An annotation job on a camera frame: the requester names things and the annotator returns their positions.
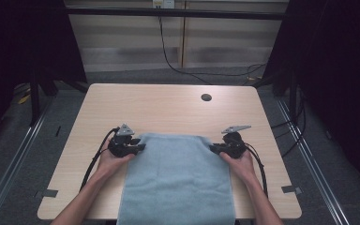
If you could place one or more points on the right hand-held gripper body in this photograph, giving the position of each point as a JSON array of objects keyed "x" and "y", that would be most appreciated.
[{"x": 234, "y": 145}]

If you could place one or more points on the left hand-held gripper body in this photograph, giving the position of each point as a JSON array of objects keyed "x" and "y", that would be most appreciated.
[{"x": 120, "y": 146}]

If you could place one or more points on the light blue towel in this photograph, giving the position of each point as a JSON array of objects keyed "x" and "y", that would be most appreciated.
[{"x": 176, "y": 181}]

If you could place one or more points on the person's left hand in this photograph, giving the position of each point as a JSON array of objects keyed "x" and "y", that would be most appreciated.
[{"x": 112, "y": 162}]

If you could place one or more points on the person's right hand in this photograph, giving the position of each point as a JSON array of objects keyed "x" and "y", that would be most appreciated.
[{"x": 240, "y": 167}]

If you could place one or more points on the dark round table grommet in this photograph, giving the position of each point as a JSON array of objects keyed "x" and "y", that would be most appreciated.
[{"x": 206, "y": 97}]

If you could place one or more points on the small black floor strip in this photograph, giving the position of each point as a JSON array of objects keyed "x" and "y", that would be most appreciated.
[{"x": 57, "y": 131}]

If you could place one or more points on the grey tape piece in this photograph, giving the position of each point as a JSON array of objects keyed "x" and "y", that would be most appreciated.
[
  {"x": 50, "y": 193},
  {"x": 291, "y": 189}
]

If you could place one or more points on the black metal stand leg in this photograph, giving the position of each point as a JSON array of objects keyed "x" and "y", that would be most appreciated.
[
  {"x": 292, "y": 93},
  {"x": 35, "y": 103}
]

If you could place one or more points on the yellow floor object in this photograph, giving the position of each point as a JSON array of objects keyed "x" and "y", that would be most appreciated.
[{"x": 24, "y": 99}]

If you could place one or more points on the dark curtain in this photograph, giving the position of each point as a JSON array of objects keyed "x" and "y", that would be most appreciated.
[
  {"x": 337, "y": 78},
  {"x": 22, "y": 47}
]

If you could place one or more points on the aluminium floor rail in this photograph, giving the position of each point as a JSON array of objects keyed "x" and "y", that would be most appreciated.
[
  {"x": 315, "y": 175},
  {"x": 11, "y": 165}
]

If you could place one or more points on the black horizontal frame bar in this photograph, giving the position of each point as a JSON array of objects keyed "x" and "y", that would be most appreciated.
[{"x": 175, "y": 13}]

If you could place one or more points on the white wall outlet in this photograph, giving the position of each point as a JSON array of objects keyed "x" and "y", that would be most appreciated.
[{"x": 163, "y": 3}]

